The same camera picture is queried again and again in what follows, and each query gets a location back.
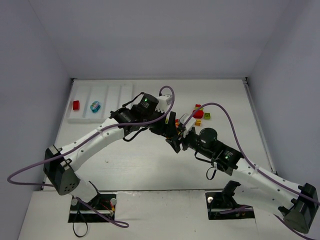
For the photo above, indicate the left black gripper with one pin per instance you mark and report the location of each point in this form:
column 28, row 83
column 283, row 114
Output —
column 169, row 122

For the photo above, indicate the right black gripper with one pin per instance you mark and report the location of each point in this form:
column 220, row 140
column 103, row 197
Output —
column 180, row 142

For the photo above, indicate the yellow face lego cube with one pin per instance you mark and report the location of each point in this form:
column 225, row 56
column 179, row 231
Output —
column 198, row 123

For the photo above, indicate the green square lego brick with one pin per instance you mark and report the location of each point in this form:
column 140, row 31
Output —
column 207, row 116

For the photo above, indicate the blue printed round lego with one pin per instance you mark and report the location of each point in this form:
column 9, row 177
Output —
column 95, row 106

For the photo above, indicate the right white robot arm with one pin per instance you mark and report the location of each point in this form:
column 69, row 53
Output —
column 296, row 205

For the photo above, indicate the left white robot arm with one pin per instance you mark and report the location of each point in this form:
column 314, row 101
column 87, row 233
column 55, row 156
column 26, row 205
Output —
column 62, row 163

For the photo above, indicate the red rounded lego brick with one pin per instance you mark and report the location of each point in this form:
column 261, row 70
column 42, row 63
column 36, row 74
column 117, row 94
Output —
column 197, row 114

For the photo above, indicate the white divided sorting tray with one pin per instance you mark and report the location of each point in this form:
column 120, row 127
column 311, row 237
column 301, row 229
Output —
column 110, row 95

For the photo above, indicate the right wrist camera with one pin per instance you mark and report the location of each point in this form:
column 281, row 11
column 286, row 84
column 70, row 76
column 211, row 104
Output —
column 187, row 123

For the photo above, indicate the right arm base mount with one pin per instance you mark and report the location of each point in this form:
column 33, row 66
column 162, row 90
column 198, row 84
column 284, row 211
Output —
column 221, row 205

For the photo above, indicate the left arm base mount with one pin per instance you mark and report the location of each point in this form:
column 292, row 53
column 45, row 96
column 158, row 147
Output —
column 78, row 213

